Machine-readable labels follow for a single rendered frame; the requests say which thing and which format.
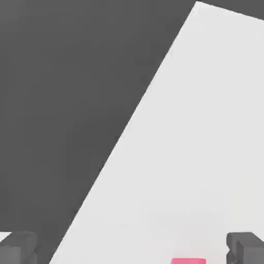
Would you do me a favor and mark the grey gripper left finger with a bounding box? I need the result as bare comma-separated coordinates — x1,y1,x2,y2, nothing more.
0,231,38,264

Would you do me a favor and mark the small red cube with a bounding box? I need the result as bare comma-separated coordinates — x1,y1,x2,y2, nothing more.
171,258,207,264

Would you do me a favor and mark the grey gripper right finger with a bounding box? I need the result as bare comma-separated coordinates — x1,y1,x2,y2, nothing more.
226,232,264,264

